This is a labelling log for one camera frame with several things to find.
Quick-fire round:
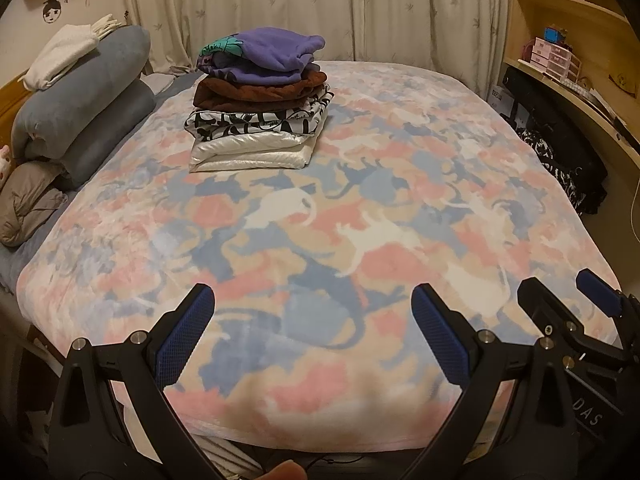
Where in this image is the pastel cat print blanket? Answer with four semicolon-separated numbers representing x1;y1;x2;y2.
15;60;623;453

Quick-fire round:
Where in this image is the beige crumpled pillow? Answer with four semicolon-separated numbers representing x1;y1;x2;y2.
0;162;68;247

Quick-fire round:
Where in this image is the wooden bookshelf desk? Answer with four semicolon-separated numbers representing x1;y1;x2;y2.
502;0;640;171

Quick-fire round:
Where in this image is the white cardboard box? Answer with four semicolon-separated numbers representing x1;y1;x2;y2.
487;84;528;128

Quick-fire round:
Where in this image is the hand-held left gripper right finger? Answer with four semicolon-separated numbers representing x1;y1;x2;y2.
400;282;596;480

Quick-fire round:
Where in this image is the purple zip hoodie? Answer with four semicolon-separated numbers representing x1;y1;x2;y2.
196;26;326;85

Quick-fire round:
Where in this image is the blue-grey pillow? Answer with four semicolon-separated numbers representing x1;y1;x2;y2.
30;80;157;191
10;25;152;161

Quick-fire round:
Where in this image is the face wall sticker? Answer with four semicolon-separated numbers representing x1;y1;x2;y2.
42;0;68;25

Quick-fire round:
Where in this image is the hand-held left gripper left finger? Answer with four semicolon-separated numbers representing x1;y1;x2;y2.
47;282;226;480

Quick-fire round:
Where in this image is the white folded cloth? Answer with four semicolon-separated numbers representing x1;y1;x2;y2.
22;14;121;90

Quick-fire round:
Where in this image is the pink drawer organiser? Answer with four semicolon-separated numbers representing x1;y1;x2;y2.
532;36;563;72

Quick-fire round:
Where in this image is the clear desk organiser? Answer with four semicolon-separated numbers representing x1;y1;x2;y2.
547;50;583;83

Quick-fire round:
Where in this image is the black and white patterned garment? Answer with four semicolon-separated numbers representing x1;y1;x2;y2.
184;85;335;142

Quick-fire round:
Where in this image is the white folded garment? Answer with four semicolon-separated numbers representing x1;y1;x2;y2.
189;110;331;173

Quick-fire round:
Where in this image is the person's left hand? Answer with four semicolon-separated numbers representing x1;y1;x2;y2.
257;460;307;480

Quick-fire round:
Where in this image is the beige leaf print curtain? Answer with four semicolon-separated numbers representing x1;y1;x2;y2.
117;0;516;93

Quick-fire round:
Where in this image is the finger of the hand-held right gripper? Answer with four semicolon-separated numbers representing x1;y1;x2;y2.
517;278;626;368
575;268;640;341

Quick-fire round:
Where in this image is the black bag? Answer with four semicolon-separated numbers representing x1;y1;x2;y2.
502;66;608;213

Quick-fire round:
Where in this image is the brown folded garment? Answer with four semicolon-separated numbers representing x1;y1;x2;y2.
194;71;328;112

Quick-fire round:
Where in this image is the black cloth with white print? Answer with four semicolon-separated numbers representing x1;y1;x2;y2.
517;127;576;206

